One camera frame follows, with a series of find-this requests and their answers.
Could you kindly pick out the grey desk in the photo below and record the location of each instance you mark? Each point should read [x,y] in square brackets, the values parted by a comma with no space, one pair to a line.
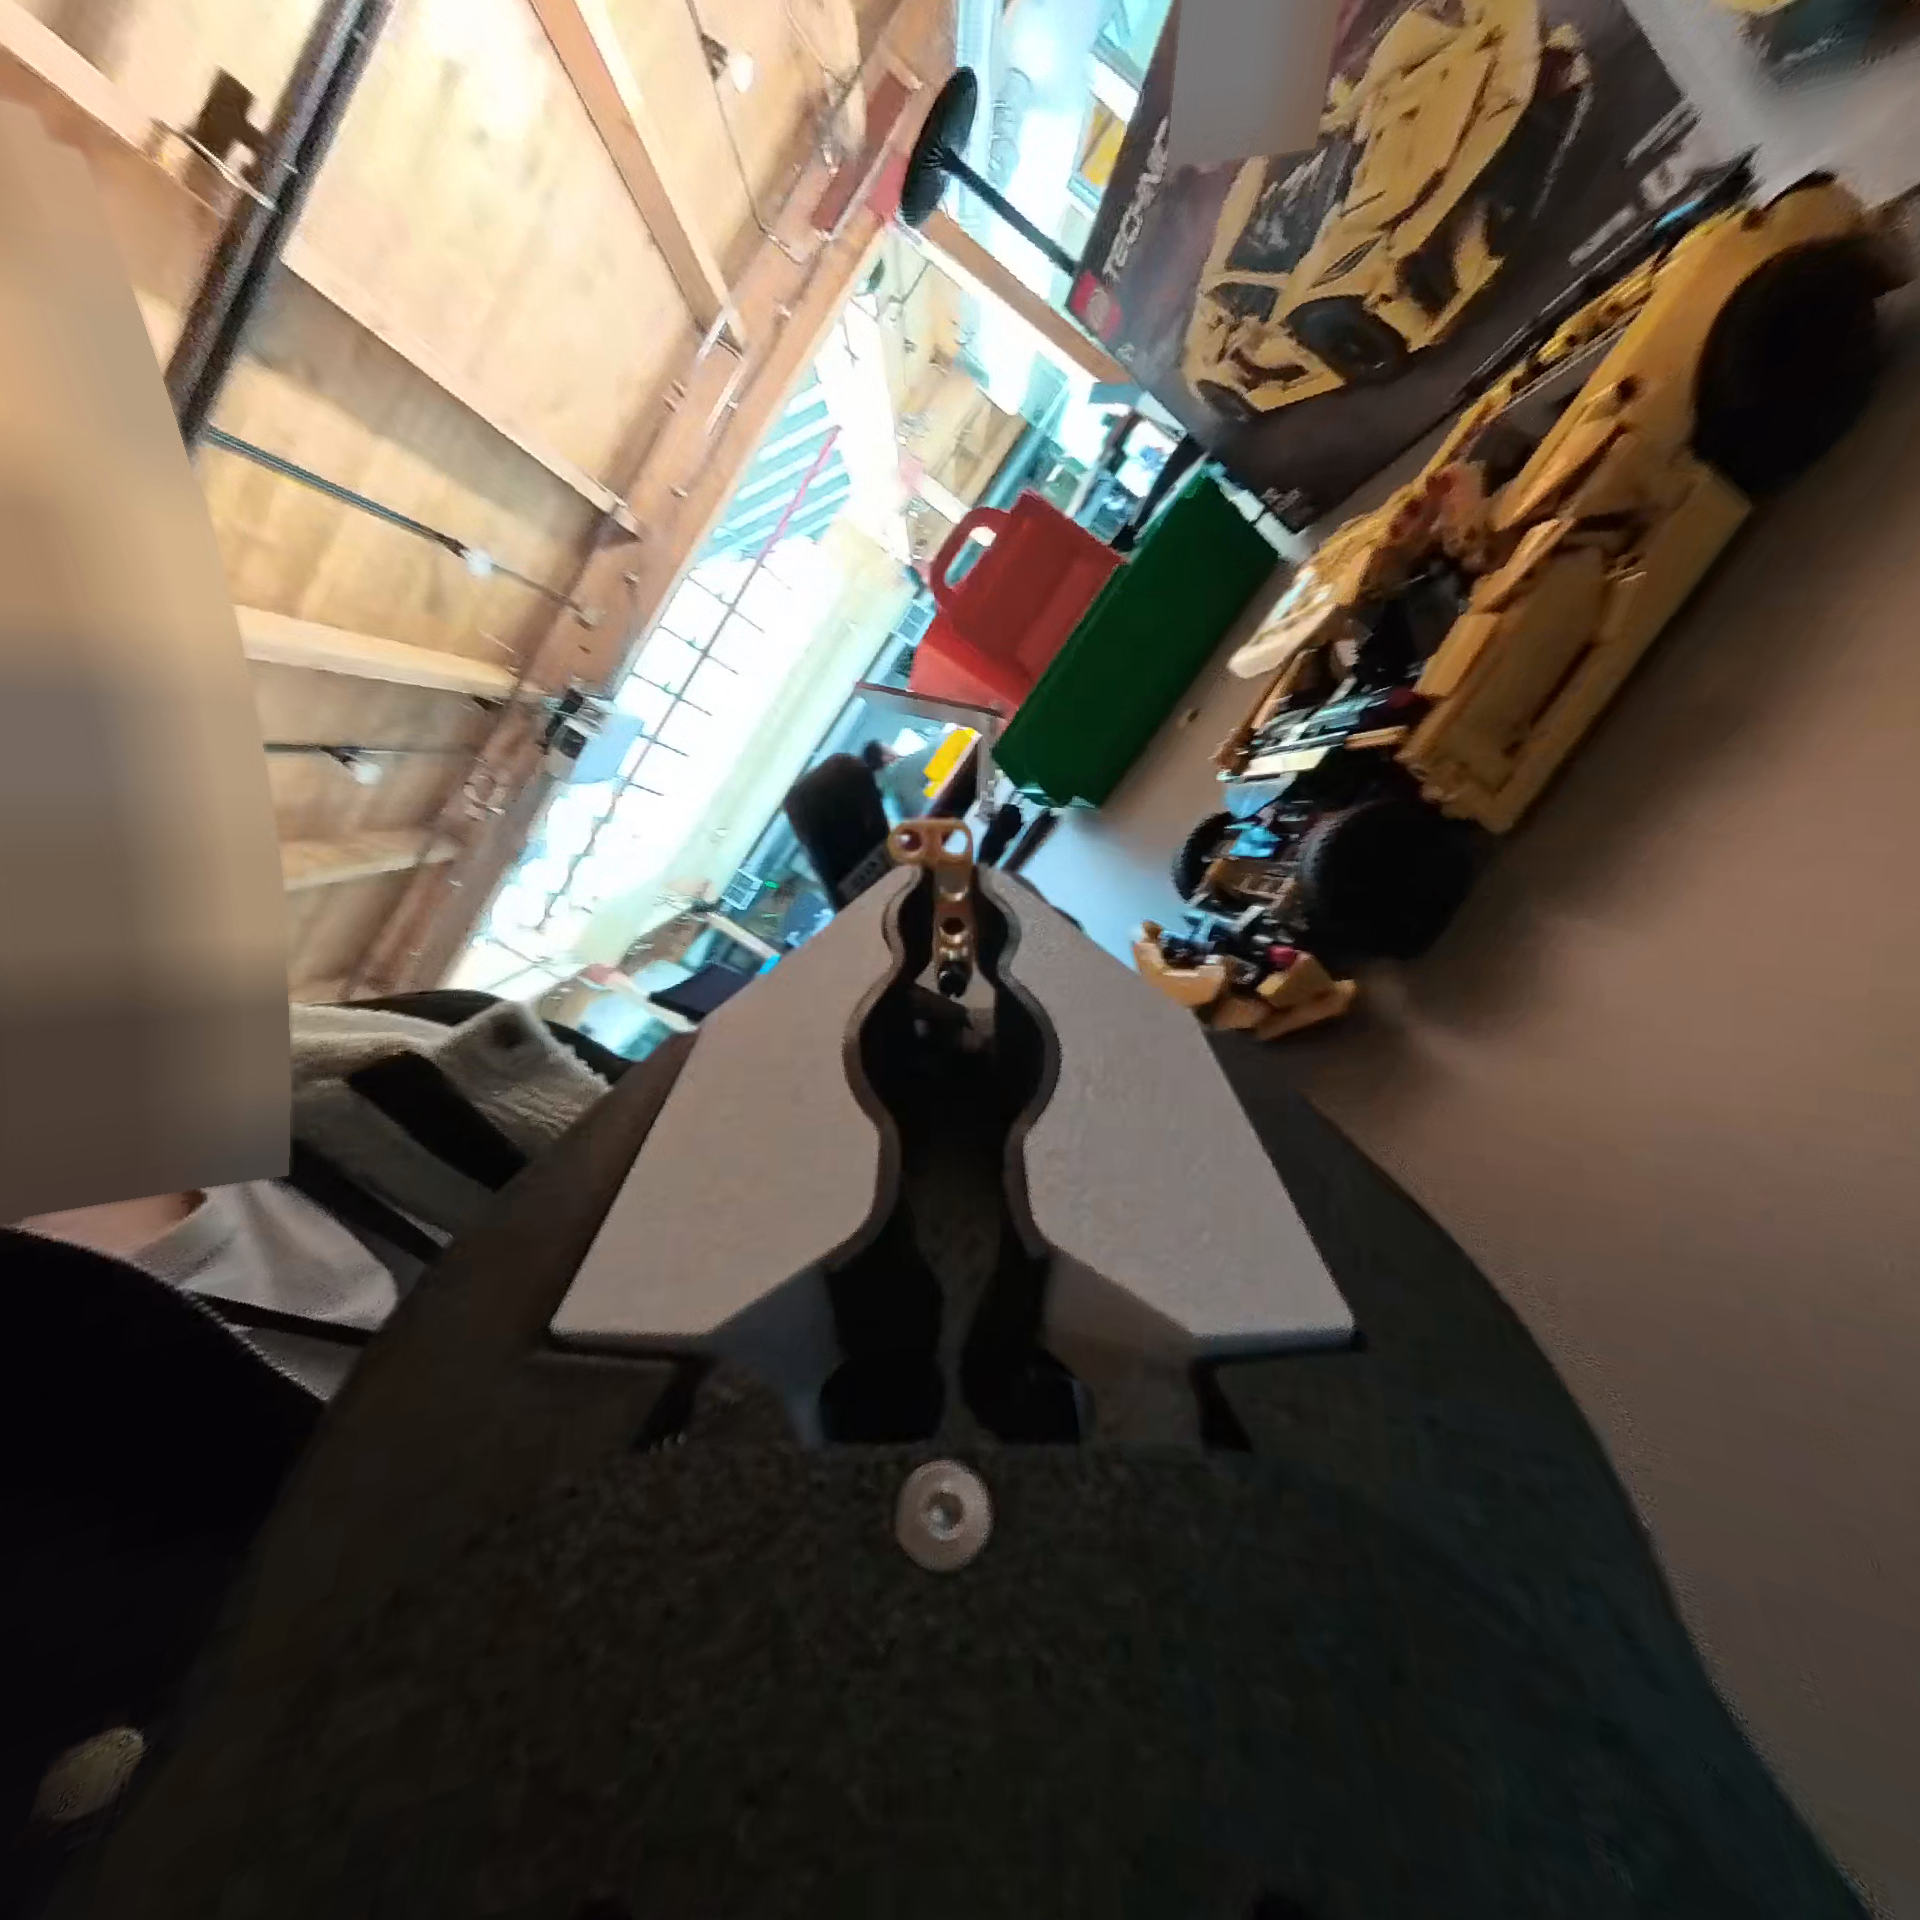
[1650,1124]

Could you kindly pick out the dark toy car box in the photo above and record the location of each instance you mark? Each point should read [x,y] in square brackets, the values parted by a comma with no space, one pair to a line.
[1351,300]

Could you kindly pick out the yellow brick toy car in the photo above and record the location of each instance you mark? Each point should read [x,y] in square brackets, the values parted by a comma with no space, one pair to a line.
[1575,602]

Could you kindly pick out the person's white hoodie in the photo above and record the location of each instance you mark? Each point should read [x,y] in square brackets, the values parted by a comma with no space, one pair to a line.
[271,1274]

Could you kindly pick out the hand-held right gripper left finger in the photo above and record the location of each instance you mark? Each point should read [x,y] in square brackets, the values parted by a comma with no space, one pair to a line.
[720,1186]

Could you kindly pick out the small yellow perforated beam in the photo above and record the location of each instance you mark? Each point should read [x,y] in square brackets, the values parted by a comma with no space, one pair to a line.
[943,930]

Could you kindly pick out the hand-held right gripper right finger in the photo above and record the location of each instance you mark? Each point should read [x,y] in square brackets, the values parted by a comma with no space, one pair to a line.
[1186,1186]

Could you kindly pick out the red felt tote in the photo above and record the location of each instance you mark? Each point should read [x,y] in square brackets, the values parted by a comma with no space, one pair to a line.
[1035,602]

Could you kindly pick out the green plastic bin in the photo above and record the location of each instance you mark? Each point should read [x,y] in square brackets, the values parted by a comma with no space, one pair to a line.
[1139,660]

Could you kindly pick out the black round stand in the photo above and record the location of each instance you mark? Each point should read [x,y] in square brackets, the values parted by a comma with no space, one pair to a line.
[937,136]

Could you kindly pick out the person's black fleece-lined jacket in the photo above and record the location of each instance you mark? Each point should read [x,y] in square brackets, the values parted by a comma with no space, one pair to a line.
[91,1426]

